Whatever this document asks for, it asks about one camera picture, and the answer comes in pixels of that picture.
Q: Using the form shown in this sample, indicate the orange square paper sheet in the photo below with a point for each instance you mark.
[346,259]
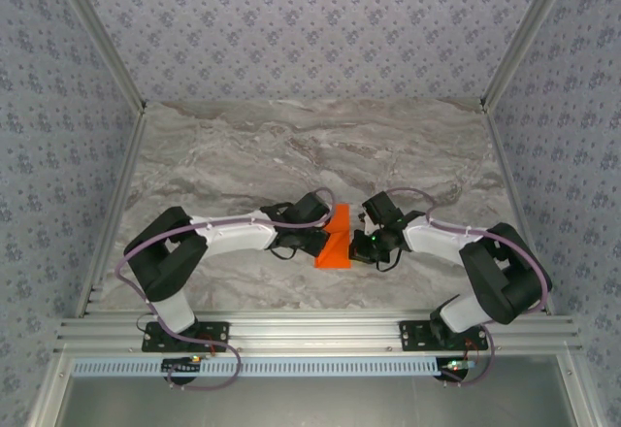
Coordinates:
[339,252]

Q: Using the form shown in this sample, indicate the grey metal sheet panel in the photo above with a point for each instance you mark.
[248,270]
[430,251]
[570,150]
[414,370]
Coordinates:
[315,405]

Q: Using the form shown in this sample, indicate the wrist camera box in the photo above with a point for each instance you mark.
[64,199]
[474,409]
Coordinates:
[385,208]
[305,208]

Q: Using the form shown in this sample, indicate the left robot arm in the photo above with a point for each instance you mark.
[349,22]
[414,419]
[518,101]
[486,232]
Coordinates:
[165,262]

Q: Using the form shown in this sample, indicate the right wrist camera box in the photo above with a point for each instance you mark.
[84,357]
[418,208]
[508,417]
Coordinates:
[385,208]

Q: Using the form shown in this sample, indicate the aluminium frame post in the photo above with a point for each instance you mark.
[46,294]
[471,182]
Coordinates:
[525,34]
[101,34]

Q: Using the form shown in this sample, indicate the short aluminium frame rail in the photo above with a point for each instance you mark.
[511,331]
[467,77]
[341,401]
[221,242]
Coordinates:
[577,393]
[48,393]

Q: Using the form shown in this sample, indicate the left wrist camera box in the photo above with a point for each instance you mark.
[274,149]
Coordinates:
[305,208]

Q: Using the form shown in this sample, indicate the aluminium table side rail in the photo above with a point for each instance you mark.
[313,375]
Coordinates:
[116,204]
[513,204]

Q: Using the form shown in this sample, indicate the long aluminium base rail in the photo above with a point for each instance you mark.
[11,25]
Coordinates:
[315,332]

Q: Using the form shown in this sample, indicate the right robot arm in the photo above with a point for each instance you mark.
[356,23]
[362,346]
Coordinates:
[504,281]

